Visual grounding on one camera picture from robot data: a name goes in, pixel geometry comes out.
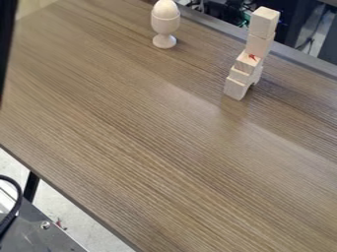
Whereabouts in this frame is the wooden cube with red mark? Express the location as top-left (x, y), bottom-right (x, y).
top-left (233, 49), bottom-right (265, 76)

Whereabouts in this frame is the wooden egg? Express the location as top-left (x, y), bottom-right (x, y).
top-left (151, 0), bottom-right (182, 20)

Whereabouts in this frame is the plain wooden cube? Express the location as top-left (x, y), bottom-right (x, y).
top-left (247, 6), bottom-right (282, 40)
top-left (243, 31), bottom-right (277, 60)

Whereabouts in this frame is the black cable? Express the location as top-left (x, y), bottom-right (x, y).
top-left (0, 174), bottom-right (25, 238)

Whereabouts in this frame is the black post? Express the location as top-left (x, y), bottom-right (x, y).
top-left (0, 0), bottom-right (21, 103)

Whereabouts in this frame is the grey metal base plate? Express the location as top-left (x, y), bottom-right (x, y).
top-left (0, 196), bottom-right (92, 252)

